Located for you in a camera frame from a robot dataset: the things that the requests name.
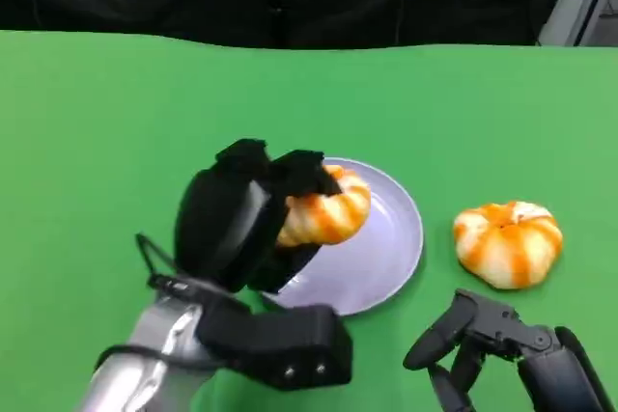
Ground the orange and white bread roll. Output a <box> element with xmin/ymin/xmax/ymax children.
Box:
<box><xmin>274</xmin><ymin>164</ymin><xmax>373</xmax><ymax>247</ymax></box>
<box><xmin>453</xmin><ymin>201</ymin><xmax>565</xmax><ymax>291</ymax></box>

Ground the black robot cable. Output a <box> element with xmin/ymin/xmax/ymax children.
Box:
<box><xmin>134</xmin><ymin>233</ymin><xmax>194</xmax><ymax>293</ymax></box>
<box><xmin>94</xmin><ymin>343</ymin><xmax>213</xmax><ymax>373</ymax></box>

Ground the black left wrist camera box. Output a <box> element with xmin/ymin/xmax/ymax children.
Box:
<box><xmin>197</xmin><ymin>303</ymin><xmax>353</xmax><ymax>392</ymax></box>

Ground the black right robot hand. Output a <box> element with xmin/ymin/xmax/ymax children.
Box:
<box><xmin>403</xmin><ymin>288</ymin><xmax>617</xmax><ymax>412</ymax></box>

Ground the lilac plate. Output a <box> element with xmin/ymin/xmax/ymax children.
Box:
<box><xmin>260</xmin><ymin>156</ymin><xmax>425</xmax><ymax>316</ymax></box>

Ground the green table cloth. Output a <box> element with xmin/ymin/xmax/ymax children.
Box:
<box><xmin>0</xmin><ymin>28</ymin><xmax>618</xmax><ymax>412</ymax></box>

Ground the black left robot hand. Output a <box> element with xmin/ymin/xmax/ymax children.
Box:
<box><xmin>173</xmin><ymin>138</ymin><xmax>347</xmax><ymax>295</ymax></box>

